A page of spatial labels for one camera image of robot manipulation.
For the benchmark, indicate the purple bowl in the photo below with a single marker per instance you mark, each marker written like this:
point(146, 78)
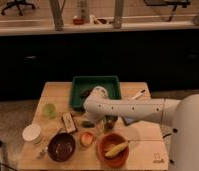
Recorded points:
point(61, 147)

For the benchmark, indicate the green pepper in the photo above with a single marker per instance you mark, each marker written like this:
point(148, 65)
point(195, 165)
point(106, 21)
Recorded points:
point(87, 124)

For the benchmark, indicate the green plastic tray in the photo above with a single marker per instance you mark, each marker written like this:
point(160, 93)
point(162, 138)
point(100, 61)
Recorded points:
point(82, 84)

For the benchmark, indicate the red white object on shelf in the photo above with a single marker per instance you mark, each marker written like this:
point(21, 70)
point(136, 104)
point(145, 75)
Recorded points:
point(83, 10)

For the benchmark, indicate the blue sponge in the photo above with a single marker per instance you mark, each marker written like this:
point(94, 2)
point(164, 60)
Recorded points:
point(128, 121)

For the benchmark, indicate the brown clump in tray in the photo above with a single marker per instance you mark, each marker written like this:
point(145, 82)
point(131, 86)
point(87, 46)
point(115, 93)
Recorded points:
point(86, 93)

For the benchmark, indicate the brown wooden block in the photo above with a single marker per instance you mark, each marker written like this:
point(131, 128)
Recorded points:
point(69, 123)

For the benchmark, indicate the small metal cup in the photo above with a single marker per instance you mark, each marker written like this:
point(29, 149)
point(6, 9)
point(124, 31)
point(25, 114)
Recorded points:
point(110, 122)

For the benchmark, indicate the black office chair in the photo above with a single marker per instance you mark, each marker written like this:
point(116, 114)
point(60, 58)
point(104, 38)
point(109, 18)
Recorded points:
point(17, 3)

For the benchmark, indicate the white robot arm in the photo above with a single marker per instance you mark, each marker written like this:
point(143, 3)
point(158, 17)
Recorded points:
point(181, 115)

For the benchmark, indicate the white round container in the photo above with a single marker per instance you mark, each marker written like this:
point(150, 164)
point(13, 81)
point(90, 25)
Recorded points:
point(32, 134)

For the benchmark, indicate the orange peach toy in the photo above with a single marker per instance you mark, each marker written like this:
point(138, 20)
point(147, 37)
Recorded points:
point(86, 139)

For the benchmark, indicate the yellow corn cob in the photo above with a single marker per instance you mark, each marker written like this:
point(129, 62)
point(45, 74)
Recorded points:
point(114, 150)

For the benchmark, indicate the orange bowl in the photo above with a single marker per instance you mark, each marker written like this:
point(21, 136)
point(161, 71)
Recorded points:
point(104, 143)

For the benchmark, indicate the light green cup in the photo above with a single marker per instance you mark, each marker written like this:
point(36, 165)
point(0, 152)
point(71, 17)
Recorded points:
point(49, 111)

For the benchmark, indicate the small metal utensil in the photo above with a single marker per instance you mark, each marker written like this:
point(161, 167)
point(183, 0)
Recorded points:
point(42, 152)

